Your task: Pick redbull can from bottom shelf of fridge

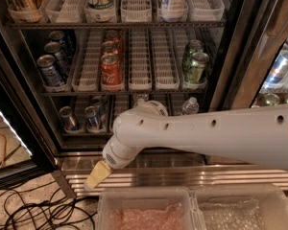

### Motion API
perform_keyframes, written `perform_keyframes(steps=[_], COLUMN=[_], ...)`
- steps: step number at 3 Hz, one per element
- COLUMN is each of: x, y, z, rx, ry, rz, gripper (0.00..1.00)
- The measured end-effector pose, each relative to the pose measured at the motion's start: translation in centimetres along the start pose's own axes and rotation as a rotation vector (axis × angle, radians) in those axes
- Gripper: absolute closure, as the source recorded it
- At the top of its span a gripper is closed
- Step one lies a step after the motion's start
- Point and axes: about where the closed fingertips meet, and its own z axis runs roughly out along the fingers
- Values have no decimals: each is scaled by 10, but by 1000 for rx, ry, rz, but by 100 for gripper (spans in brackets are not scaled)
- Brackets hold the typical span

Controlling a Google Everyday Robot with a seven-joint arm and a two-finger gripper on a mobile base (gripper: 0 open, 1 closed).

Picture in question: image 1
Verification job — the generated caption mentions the blue pepsi can front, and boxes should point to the blue pepsi can front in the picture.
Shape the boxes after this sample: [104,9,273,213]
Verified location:
[36,55,65,87]

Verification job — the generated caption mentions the red coca cola can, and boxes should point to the red coca cola can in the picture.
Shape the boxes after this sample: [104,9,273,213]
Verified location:
[104,30,121,43]
[101,41,120,55]
[100,54,121,86]

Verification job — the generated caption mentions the red coca cola can front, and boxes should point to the red coca cola can front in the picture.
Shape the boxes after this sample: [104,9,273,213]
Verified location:
[100,54,121,86]

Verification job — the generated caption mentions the blue pepsi can rear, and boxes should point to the blue pepsi can rear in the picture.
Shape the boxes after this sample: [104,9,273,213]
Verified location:
[49,31,75,57]

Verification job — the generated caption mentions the green soda can rear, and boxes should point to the green soda can rear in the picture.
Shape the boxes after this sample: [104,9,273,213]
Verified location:
[181,39,204,73]

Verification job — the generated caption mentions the black cables on floor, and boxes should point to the black cables on floor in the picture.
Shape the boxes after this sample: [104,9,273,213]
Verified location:
[0,179,99,230]

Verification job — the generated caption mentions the water bottle bottom right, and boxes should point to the water bottle bottom right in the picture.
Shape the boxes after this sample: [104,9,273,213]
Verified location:
[181,97,199,115]

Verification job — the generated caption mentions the green can behind right door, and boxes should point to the green can behind right door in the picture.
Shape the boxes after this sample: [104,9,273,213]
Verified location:
[260,93,279,106]

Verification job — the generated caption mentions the blue pepsi can middle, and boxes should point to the blue pepsi can middle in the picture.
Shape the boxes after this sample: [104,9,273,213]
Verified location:
[44,41,70,75]

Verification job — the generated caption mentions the redbull can behind right door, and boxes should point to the redbull can behind right door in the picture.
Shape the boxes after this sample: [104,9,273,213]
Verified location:
[263,50,288,89]

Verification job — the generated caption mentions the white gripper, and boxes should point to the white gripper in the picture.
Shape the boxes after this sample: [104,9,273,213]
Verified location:
[84,136,144,191]

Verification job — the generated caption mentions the open fridge glass door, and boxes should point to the open fridge glass door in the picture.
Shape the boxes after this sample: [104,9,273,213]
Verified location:
[0,32,57,192]

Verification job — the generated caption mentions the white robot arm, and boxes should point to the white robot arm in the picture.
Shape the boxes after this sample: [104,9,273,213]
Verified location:
[84,101,288,191]

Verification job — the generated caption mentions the closed right fridge door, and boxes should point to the closed right fridge door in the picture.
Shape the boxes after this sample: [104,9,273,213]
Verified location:
[206,0,288,112]

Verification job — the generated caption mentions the blue redbull can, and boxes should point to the blue redbull can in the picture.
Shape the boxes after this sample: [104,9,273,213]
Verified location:
[60,106,80,131]
[91,96,107,122]
[84,106,102,130]

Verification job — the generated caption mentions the red coca cola can rear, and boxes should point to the red coca cola can rear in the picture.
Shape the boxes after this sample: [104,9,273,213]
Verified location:
[104,30,121,43]

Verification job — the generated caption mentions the clear bin pink bubble wrap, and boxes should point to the clear bin pink bubble wrap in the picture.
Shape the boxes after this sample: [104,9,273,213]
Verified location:
[96,187,200,230]

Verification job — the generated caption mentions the red coca cola can middle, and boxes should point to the red coca cola can middle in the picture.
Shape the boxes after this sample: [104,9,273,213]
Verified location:
[101,41,120,55]

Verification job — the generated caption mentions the blue pepsi can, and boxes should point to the blue pepsi can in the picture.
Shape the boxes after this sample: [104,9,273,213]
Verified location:
[36,55,65,87]
[49,31,75,57]
[44,41,70,75]

